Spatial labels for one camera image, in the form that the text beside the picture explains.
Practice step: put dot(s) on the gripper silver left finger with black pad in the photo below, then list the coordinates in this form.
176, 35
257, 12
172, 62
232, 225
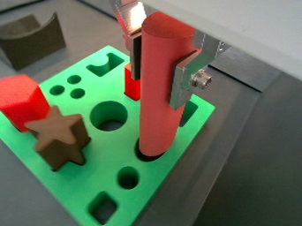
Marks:
129, 15

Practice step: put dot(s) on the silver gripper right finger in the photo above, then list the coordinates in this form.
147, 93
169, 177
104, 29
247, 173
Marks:
189, 70

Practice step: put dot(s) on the red oval cylinder peg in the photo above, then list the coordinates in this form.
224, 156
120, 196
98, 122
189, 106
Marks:
165, 44

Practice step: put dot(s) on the green foam shape board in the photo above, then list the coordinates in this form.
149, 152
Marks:
105, 192

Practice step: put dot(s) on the red square block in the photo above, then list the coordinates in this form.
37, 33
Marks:
132, 85

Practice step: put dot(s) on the black curved block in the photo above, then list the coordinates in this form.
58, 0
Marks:
26, 41

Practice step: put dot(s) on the brown star block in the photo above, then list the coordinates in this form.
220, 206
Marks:
60, 138

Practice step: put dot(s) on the red hexagonal block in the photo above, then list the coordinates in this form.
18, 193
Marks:
22, 102

